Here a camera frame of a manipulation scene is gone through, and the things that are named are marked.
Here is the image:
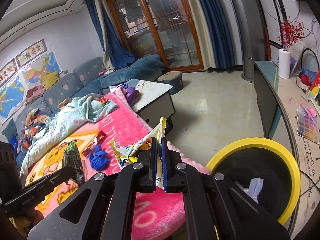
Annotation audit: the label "silver tower air conditioner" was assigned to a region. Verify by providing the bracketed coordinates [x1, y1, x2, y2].
[224, 0, 256, 83]

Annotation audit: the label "blue curtain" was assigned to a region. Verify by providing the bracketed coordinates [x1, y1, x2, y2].
[190, 0, 237, 70]
[85, 0, 137, 70]

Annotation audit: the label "colourful bead box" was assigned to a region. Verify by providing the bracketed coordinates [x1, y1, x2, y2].
[296, 104, 320, 145]

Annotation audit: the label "wooden sliding glass door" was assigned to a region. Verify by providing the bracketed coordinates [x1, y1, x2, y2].
[101, 0, 204, 72]

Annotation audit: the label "round ottoman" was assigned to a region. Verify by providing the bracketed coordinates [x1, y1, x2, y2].
[157, 71, 183, 96]

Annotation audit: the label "light blue cartoon quilt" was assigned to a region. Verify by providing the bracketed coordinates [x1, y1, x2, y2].
[20, 94, 119, 176]

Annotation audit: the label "colourful clothes pile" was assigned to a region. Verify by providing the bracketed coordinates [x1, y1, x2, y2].
[21, 109, 51, 141]

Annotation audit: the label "yellow white snack packet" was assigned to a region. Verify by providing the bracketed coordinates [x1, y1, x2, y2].
[135, 116, 168, 190]
[110, 140, 140, 171]

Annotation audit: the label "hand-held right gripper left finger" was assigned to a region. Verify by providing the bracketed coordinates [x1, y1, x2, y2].
[27, 137, 160, 240]

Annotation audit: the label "person's left hand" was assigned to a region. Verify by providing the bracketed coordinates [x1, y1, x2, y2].
[10, 209, 45, 238]

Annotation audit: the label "beige curtain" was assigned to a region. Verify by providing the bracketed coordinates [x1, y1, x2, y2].
[182, 0, 220, 71]
[94, 0, 113, 71]

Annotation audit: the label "red candy wrapper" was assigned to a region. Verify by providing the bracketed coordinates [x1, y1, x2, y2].
[81, 131, 107, 157]

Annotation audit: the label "black hoop basket handle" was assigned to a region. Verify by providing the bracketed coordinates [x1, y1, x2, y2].
[299, 48, 320, 81]

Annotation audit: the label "wall cables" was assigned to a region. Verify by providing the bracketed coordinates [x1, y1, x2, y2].
[287, 0, 320, 48]

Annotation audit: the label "dark television cabinet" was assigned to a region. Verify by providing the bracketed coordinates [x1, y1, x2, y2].
[254, 60, 320, 240]

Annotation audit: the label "pink clothes pile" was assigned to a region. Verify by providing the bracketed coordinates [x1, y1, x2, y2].
[25, 85, 47, 105]

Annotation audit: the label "red berry branches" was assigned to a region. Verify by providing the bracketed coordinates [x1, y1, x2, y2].
[278, 20, 304, 52]

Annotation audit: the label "yellow cushion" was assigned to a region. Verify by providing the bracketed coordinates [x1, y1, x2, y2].
[45, 72, 61, 90]

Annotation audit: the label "country map poster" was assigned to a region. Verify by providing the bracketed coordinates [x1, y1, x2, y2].
[24, 51, 62, 86]

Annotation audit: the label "black bin with yellow rim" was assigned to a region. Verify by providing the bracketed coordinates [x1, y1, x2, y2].
[205, 137, 302, 226]

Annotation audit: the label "blue plastic bag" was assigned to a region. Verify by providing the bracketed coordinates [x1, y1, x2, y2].
[89, 144, 110, 172]

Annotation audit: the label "white coffee table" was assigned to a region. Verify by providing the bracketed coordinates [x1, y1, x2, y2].
[125, 79, 176, 136]

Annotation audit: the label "pink cartoon blanket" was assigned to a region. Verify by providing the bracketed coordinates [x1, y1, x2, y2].
[20, 87, 213, 240]

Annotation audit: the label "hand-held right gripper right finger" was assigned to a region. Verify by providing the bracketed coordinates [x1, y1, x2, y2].
[161, 137, 291, 240]

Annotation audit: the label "gold box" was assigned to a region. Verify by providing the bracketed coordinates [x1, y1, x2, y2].
[57, 99, 72, 110]

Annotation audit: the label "dark green snack packet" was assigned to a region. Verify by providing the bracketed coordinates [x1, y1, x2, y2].
[62, 141, 87, 187]

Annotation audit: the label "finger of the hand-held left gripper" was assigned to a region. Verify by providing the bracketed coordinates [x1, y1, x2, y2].
[49, 166, 81, 185]

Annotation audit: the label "banded white foam fruit net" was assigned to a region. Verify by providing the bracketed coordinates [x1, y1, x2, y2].
[246, 177, 265, 201]

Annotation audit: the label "white vase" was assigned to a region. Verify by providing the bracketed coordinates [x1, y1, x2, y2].
[278, 49, 292, 79]

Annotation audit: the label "world map poster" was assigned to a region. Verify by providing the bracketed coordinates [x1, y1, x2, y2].
[0, 76, 27, 126]

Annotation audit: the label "framed embroidery picture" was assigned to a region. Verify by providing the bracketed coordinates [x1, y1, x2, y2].
[0, 59, 17, 85]
[16, 39, 48, 64]

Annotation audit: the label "purple bag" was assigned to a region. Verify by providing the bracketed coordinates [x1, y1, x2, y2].
[124, 86, 141, 106]

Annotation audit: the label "blue grey sofa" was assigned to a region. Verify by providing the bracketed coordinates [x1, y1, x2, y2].
[3, 54, 166, 162]

